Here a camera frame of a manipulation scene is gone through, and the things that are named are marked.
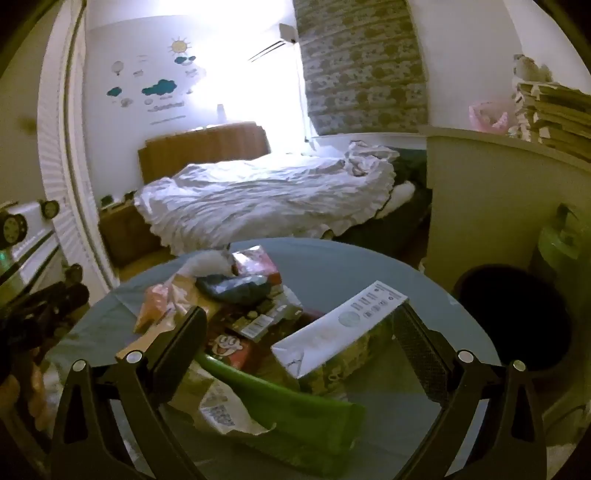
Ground patterned cardboard box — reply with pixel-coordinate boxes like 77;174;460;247
295;318;399;398

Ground black trash bin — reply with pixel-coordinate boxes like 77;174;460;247
450;264;573;372

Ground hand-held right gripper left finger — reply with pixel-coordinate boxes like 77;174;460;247
48;305;208;480

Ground dark blue packet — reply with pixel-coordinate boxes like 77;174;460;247
196;274;273;305

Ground dark green cloth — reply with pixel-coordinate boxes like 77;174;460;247
392;148;430;195

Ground white air conditioner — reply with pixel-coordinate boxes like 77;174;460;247
247;23;301;63

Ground white tissue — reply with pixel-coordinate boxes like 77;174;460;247
178;249;234;280

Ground floral roman blind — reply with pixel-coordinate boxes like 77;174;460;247
293;0;430;137

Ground person's left hand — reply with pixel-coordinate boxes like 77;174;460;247
0;355;49;430

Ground pink plush toy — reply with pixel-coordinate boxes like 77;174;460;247
468;99;520;134

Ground long white printed box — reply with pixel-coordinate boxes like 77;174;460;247
270;279;409;379

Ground grey white plush toy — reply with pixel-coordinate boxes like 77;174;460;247
512;53;555;84

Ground wooden nightstand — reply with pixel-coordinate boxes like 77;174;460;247
98;194;167;268

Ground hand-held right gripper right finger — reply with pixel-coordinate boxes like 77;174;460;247
392;302;548;480

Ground silver suitcase with wheels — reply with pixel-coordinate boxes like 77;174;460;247
0;198;88;301

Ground red cartoon snack packet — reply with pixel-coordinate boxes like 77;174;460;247
203;332;259;370

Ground brown paper bag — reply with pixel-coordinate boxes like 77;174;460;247
115;272;222;365

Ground green plastic packet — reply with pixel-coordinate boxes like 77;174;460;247
194;351;365;476

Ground white cabinet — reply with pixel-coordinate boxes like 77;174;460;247
418;124;591;296

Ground bed with brown headboard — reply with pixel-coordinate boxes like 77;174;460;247
137;121;432;259

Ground dark box with barcode label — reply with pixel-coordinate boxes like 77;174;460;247
224;286;305;342

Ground white paper bag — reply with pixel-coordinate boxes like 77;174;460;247
166;364;273;437

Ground red pink box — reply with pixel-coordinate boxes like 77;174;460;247
231;244;282;289

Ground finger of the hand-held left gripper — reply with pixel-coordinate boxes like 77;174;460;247
18;281;90;330

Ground orange wrapper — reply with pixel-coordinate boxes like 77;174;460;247
134;284;174;333

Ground cloud and sun wall stickers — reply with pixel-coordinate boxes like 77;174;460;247
106;37;208;125

